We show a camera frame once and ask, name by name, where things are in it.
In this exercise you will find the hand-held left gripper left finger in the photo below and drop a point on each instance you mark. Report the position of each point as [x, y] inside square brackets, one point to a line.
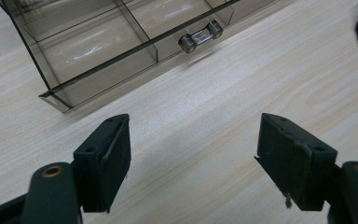
[102, 168]

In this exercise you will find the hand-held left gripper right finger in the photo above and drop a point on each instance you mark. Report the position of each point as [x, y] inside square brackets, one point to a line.
[295, 165]

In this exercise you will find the smoky transparent acrylic drawer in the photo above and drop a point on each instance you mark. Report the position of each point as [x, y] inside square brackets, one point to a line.
[99, 53]

